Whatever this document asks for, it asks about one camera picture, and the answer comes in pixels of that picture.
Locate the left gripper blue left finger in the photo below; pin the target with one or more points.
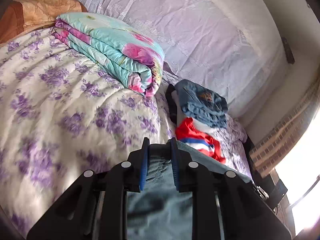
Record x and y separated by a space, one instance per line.
128 176

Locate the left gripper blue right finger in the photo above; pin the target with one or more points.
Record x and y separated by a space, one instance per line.
191 176

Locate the teal fleece pants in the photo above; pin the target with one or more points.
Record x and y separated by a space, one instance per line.
159 211

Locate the red white blue garment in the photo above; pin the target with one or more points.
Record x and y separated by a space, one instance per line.
187 133

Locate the folded blue denim jeans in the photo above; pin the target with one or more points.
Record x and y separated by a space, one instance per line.
202 104

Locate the black folded garment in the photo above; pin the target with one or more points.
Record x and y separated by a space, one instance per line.
171 104

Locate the beige checkered curtain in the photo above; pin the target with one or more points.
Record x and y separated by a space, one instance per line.
272 149

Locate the purple floral bedspread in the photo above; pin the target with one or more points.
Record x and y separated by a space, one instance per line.
61 115

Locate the folded teal pink floral quilt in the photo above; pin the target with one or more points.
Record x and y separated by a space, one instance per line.
117 48

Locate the lavender lace headboard cover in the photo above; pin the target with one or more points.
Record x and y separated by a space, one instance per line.
232 47

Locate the orange brown pillow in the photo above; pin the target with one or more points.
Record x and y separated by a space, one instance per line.
24 16

